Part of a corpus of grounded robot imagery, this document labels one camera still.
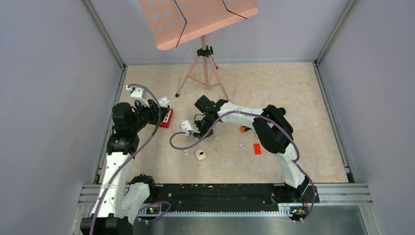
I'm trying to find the red white grid block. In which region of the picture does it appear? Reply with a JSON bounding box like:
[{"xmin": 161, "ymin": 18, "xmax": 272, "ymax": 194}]
[{"xmin": 159, "ymin": 109, "xmax": 174, "ymax": 128}]

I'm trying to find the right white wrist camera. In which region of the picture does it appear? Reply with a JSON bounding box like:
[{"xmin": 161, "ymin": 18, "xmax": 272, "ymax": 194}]
[{"xmin": 179, "ymin": 120, "xmax": 200, "ymax": 138}]

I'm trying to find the black marker orange cap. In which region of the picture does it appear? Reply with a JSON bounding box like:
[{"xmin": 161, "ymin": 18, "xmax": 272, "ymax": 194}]
[{"xmin": 240, "ymin": 126, "xmax": 251, "ymax": 133}]

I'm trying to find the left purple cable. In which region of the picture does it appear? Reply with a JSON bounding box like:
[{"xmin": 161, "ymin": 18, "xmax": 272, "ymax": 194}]
[{"xmin": 89, "ymin": 83, "xmax": 172, "ymax": 235}]

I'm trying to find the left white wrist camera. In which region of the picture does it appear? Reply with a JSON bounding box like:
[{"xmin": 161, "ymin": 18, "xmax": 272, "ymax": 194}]
[{"xmin": 126, "ymin": 84, "xmax": 150, "ymax": 108}]

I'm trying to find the beige charging case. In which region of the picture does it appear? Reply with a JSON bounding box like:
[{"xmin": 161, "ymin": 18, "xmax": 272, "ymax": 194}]
[{"xmin": 195, "ymin": 149, "xmax": 207, "ymax": 161}]

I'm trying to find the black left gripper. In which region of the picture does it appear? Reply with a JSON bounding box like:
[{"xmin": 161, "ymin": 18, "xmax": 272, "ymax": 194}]
[{"xmin": 130, "ymin": 97, "xmax": 169, "ymax": 133}]

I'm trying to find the red rectangular block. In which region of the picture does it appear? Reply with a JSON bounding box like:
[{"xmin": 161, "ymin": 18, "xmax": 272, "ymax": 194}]
[{"xmin": 254, "ymin": 143, "xmax": 261, "ymax": 155}]

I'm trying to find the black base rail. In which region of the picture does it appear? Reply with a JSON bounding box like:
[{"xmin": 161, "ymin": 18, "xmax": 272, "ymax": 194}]
[{"xmin": 129, "ymin": 174, "xmax": 320, "ymax": 220}]

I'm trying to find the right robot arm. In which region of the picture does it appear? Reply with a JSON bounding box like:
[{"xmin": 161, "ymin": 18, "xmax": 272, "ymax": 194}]
[{"xmin": 193, "ymin": 95, "xmax": 310, "ymax": 202}]

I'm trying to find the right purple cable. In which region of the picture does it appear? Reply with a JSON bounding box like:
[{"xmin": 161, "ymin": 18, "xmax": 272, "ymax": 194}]
[{"xmin": 169, "ymin": 110, "xmax": 317, "ymax": 222}]

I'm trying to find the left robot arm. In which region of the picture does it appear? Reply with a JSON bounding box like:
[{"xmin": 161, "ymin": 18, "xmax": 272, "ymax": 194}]
[{"xmin": 80, "ymin": 99, "xmax": 171, "ymax": 235}]

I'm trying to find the pink music stand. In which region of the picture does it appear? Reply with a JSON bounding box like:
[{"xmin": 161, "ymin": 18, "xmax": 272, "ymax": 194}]
[{"xmin": 139, "ymin": 0, "xmax": 258, "ymax": 98}]

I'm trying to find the purple cable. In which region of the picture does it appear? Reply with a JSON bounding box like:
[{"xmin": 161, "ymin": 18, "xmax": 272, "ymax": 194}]
[
  {"xmin": 169, "ymin": 110, "xmax": 317, "ymax": 222},
  {"xmin": 89, "ymin": 83, "xmax": 172, "ymax": 235}
]

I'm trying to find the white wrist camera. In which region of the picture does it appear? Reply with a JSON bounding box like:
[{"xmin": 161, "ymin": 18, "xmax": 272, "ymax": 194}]
[
  {"xmin": 126, "ymin": 84, "xmax": 150, "ymax": 108},
  {"xmin": 179, "ymin": 120, "xmax": 200, "ymax": 138}
]

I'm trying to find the white charging case gold trim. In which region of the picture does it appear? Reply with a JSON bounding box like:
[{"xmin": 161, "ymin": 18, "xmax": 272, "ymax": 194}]
[{"xmin": 158, "ymin": 96, "xmax": 171, "ymax": 109}]

